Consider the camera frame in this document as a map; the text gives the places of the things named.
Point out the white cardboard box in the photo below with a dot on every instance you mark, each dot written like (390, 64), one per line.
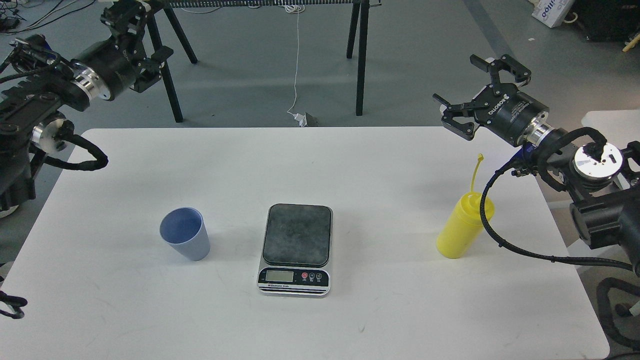
(552, 13)

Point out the white side table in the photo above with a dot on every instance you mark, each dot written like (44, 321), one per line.
(619, 127)

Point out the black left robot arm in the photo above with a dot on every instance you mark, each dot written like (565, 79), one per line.
(34, 132)

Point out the digital kitchen scale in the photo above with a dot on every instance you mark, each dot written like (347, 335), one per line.
(296, 253)

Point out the black trestle table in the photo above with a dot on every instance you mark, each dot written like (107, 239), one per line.
(256, 63)

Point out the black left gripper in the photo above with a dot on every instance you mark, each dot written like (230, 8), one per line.
(119, 61)

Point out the blue plastic cup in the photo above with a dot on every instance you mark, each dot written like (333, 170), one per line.
(185, 231)

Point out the yellow squeeze bottle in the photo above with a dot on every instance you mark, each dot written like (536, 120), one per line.
(464, 223)

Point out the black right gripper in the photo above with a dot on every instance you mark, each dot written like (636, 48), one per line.
(507, 114)

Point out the white power adapter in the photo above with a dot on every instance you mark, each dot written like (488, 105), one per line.
(306, 120)

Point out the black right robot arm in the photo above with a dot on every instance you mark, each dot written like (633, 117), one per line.
(604, 189)

